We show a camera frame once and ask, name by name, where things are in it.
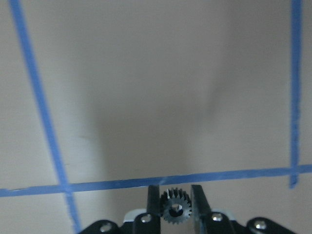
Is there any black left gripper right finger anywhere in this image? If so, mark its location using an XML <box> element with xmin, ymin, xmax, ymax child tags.
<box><xmin>191</xmin><ymin>185</ymin><xmax>211</xmax><ymax>234</ymax></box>

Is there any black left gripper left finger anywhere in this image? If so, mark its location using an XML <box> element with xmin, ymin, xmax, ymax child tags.
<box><xmin>147</xmin><ymin>185</ymin><xmax>161</xmax><ymax>234</ymax></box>

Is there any small black bearing gear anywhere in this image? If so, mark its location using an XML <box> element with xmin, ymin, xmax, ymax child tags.
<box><xmin>160</xmin><ymin>188</ymin><xmax>192</xmax><ymax>224</ymax></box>

